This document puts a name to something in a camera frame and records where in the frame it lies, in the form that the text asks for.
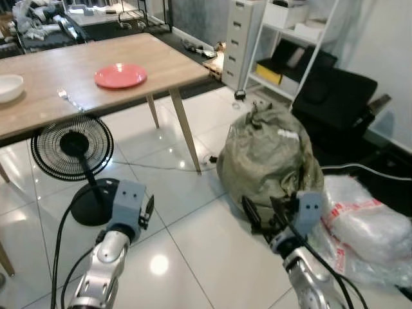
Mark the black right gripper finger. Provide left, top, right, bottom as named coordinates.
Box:
left=241, top=196, right=265, bottom=234
left=270, top=196, right=292, bottom=226

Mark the olive green stuffed sack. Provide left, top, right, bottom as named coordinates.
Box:
left=216, top=102, right=325, bottom=226

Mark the clear plastic bag red print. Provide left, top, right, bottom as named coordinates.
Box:
left=314, top=174, right=412, bottom=288

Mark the black floor fan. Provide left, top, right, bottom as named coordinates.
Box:
left=30, top=113, right=122, bottom=227

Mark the red round plate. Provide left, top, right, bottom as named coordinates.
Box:
left=94, top=63, right=148, bottom=90

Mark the yellow box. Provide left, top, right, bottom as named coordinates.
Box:
left=255, top=61, right=283, bottom=86

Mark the wooden chair leg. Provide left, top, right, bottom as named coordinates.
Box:
left=0, top=239, right=15, bottom=278

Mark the black bag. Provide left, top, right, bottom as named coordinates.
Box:
left=267, top=40, right=337, bottom=85

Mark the light wooden table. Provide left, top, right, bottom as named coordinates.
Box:
left=0, top=32, right=212, bottom=175

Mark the white metal shelf rack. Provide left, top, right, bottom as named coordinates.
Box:
left=244, top=0, right=342, bottom=104

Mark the white drawer cabinet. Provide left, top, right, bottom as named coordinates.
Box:
left=222, top=0, right=267, bottom=91

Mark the white bowl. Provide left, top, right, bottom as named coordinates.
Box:
left=0, top=74, right=25, bottom=104

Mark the white storage box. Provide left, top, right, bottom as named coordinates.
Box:
left=263, top=0, right=311, bottom=30

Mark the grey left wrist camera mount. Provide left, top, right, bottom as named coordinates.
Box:
left=105, top=179, right=148, bottom=234

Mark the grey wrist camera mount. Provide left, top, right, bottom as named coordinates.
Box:
left=293, top=191, right=324, bottom=239
left=105, top=179, right=148, bottom=234

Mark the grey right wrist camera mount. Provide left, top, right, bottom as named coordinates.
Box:
left=293, top=191, right=324, bottom=239

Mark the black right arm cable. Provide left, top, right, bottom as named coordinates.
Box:
left=274, top=200, right=371, bottom=309

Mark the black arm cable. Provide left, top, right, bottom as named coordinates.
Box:
left=274, top=200, right=371, bottom=309
left=50, top=185, right=109, bottom=309

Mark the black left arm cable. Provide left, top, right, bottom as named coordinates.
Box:
left=50, top=185, right=109, bottom=309

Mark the white floor cable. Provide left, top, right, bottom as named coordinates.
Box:
left=320, top=164, right=412, bottom=182

